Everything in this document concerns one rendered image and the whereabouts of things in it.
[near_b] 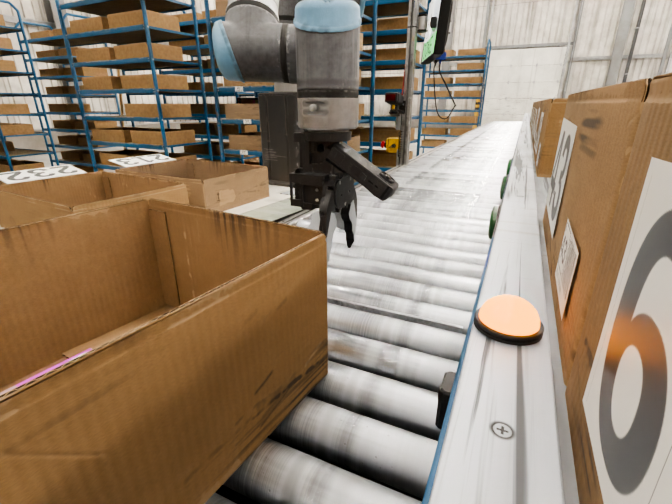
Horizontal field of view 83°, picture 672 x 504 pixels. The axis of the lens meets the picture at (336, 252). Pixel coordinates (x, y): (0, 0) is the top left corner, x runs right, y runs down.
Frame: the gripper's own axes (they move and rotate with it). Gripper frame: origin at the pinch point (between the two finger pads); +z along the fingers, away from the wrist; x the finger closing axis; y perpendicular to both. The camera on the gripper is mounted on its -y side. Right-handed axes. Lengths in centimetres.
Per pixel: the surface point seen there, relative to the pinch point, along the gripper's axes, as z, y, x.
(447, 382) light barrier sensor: -3.0, -22.4, 27.9
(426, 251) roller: 5.7, -9.9, -22.9
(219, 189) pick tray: -1, 50, -28
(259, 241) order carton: -9.4, 0.3, 21.2
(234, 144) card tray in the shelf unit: 3, 157, -164
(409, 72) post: -37, 29, -142
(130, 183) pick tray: -2, 75, -19
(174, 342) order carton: -10.0, -7.1, 40.3
